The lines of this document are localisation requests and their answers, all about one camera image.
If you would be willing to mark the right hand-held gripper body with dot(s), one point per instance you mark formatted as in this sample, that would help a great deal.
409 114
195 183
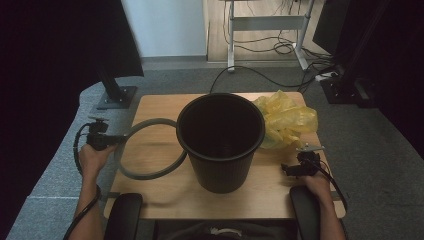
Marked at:
308 163

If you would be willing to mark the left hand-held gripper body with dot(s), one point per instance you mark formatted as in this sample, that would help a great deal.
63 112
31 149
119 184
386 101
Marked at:
98 136

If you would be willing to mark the yellow trash bag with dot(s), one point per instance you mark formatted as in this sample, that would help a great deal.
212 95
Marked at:
286 120

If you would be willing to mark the black trash bin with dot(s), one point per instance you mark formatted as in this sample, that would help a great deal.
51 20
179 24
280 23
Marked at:
220 133

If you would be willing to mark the person's right hand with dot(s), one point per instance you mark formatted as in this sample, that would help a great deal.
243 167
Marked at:
318 186

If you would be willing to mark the person's left hand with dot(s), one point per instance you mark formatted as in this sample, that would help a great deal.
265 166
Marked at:
93 161

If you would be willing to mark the black stand with heavy base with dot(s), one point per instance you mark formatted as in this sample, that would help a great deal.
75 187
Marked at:
343 88

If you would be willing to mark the white power strip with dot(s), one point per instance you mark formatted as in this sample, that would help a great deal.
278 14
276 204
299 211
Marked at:
325 76

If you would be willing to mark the black curtain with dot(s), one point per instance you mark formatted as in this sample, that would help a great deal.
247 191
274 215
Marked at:
50 50

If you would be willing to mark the person's dark clothing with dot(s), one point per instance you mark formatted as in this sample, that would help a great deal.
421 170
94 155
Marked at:
186 231

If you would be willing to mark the black stand with base plate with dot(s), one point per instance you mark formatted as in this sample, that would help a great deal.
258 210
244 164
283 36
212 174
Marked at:
116 95

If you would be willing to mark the grey table bracket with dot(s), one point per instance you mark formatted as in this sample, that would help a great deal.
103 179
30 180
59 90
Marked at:
111 196
339 196

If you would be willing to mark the white desk frame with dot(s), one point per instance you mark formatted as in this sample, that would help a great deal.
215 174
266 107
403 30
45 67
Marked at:
266 23

